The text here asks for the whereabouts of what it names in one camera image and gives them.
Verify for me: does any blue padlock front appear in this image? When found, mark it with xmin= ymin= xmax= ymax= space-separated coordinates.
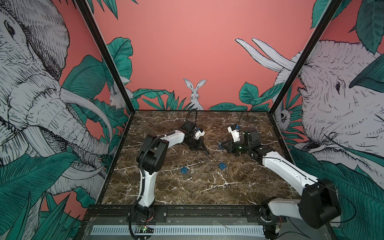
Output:
xmin=180 ymin=167 xmax=189 ymax=175

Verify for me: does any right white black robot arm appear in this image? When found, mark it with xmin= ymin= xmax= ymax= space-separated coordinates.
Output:
xmin=220 ymin=125 xmax=342 ymax=229

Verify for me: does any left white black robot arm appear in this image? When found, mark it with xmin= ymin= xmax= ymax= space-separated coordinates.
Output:
xmin=132 ymin=109 xmax=210 ymax=222

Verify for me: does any small green circuit board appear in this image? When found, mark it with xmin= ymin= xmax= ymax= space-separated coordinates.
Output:
xmin=136 ymin=226 xmax=155 ymax=234

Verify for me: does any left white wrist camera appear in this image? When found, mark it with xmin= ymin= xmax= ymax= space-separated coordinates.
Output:
xmin=194 ymin=129 xmax=205 ymax=140

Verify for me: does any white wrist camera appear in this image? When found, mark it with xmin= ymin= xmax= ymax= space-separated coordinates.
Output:
xmin=228 ymin=125 xmax=241 ymax=143
xmin=194 ymin=129 xmax=205 ymax=140

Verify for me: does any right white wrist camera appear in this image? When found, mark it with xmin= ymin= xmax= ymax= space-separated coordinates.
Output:
xmin=228 ymin=125 xmax=241 ymax=143

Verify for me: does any black front mounting rail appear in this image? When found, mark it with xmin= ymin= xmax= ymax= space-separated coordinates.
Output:
xmin=84 ymin=205 xmax=269 ymax=224

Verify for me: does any white slotted cable duct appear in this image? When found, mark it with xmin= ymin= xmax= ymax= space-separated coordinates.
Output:
xmin=90 ymin=225 xmax=264 ymax=237

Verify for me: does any left black frame post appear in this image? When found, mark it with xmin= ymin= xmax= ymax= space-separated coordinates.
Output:
xmin=75 ymin=0 xmax=135 ymax=116

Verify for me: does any black frame post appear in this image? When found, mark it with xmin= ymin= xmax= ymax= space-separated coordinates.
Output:
xmin=75 ymin=0 xmax=135 ymax=116
xmin=268 ymin=0 xmax=342 ymax=115

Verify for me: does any right black frame post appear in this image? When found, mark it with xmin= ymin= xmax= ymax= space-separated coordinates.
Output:
xmin=268 ymin=0 xmax=342 ymax=115

